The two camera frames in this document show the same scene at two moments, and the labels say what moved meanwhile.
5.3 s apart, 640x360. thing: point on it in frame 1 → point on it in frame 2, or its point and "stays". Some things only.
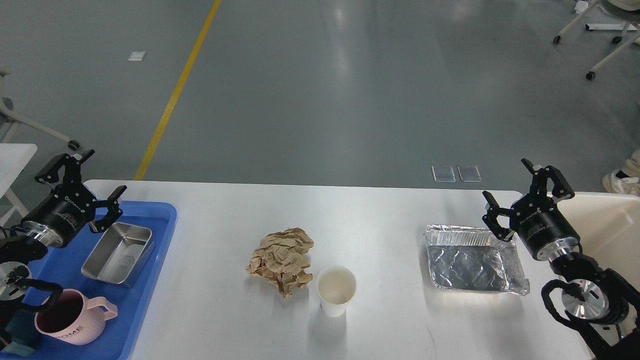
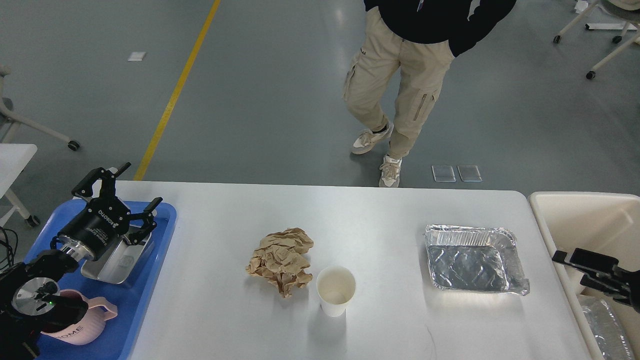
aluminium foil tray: (475, 258) stays
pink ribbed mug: (73, 319) stays
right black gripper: (546, 233) → (590, 263)
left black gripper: (58, 218) → (97, 228)
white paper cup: (336, 287) stays
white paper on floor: (137, 56) stays
